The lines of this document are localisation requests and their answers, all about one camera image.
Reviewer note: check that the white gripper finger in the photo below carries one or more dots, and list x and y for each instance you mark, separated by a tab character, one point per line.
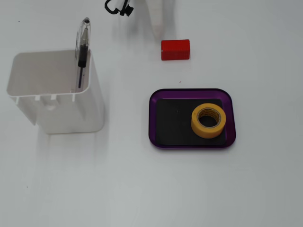
158	16

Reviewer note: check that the red rectangular block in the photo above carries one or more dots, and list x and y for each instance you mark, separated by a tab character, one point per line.
175	50

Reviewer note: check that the clear ballpoint pen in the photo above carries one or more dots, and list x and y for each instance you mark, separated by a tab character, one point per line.
82	49

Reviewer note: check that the purple metal tray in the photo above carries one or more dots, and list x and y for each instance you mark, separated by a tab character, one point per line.
189	93

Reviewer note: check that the black tray mat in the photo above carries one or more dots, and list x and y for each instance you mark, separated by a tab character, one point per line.
175	123

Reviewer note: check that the yellow masking tape roll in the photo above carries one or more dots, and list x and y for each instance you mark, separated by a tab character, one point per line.
208	131

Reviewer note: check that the white plastic container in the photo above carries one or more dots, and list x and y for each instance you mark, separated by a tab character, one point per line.
71	113

